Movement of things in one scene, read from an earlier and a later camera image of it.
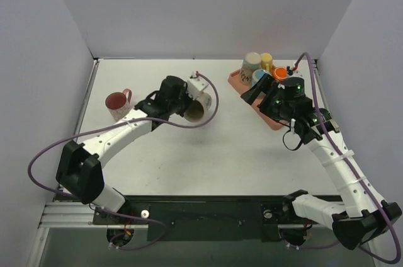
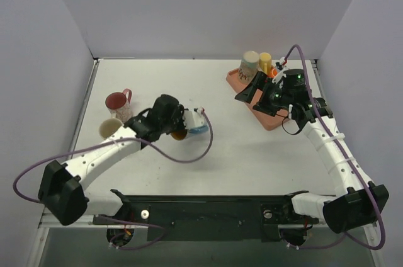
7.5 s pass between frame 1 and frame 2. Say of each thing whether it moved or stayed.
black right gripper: stayed
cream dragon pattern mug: moved
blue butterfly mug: moved
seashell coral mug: stayed
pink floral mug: stayed
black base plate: stayed
